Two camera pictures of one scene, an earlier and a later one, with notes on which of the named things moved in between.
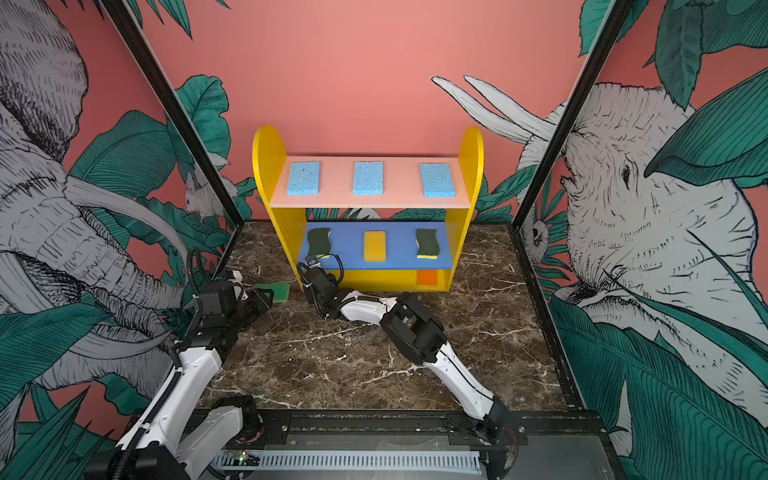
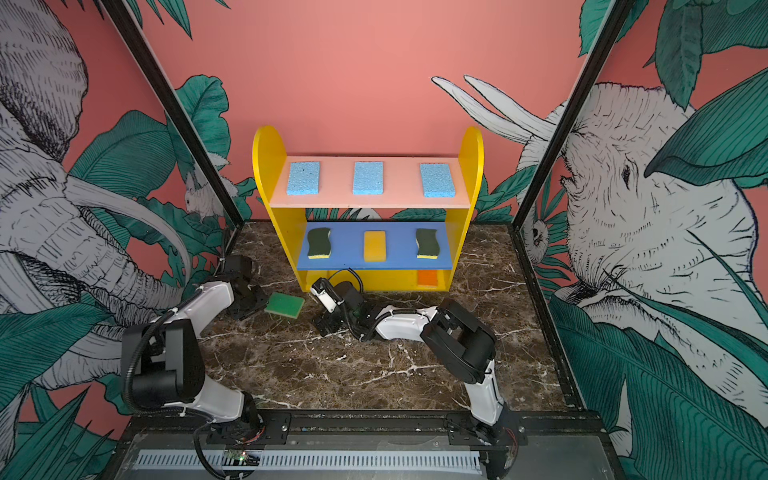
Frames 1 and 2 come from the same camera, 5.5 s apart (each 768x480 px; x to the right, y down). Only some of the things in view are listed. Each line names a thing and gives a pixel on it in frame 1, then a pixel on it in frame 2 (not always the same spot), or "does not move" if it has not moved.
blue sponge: x=303 y=178 does not move
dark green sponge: x=319 y=242 does not move
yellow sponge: x=375 y=248 does not move
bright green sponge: x=280 y=289 -> x=286 y=305
